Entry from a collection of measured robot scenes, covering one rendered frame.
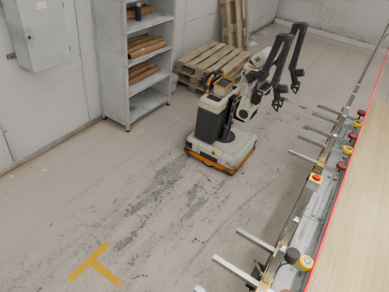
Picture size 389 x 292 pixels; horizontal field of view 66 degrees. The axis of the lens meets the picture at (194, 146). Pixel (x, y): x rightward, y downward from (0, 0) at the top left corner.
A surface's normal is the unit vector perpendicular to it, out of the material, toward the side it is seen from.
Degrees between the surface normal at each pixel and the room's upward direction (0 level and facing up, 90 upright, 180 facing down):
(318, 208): 0
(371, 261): 0
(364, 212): 0
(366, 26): 90
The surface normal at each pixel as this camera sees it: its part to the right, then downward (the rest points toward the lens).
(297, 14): -0.54, 0.48
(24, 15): 0.84, 0.41
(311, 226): 0.11, -0.77
